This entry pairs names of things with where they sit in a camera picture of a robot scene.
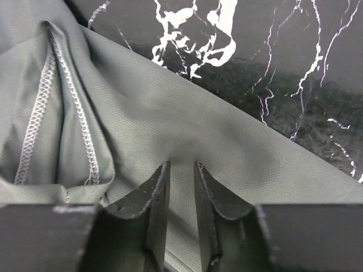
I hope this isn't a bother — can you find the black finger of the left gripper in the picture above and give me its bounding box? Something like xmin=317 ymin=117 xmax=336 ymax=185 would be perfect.
xmin=79 ymin=161 xmax=171 ymax=271

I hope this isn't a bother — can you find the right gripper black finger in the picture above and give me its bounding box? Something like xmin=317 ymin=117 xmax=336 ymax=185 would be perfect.
xmin=193 ymin=162 xmax=272 ymax=271

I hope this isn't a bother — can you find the grey t-shirt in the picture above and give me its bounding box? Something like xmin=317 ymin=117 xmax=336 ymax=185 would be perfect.
xmin=1 ymin=1 xmax=362 ymax=271

